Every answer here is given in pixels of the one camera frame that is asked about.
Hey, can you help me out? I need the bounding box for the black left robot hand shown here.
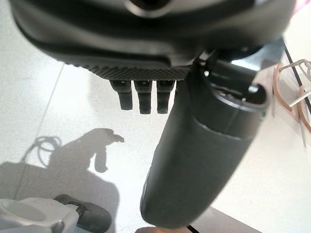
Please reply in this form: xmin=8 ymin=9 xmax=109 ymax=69
xmin=9 ymin=0 xmax=296 ymax=230

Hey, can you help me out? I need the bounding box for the white rocking chair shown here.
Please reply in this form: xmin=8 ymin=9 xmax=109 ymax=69
xmin=273 ymin=59 xmax=311 ymax=149

